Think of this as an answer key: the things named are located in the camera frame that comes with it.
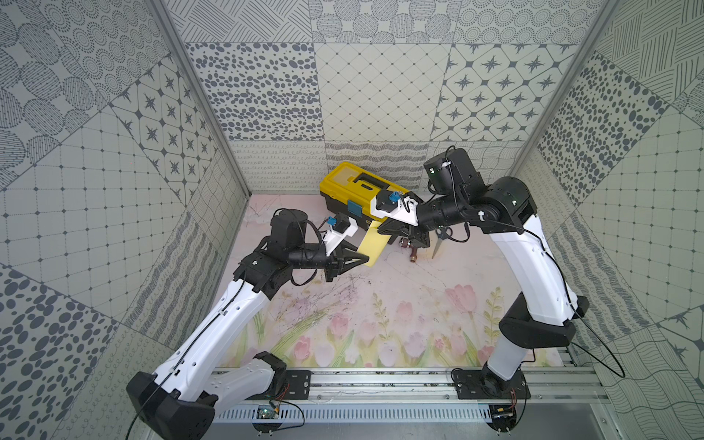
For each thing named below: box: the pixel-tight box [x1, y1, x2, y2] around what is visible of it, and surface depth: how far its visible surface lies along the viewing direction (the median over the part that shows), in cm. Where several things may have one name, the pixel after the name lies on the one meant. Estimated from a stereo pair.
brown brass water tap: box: [399, 236, 418, 264], surface depth 103 cm
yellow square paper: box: [357, 220, 392, 268], surface depth 61 cm
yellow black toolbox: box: [319, 162, 407, 230], surface depth 104 cm
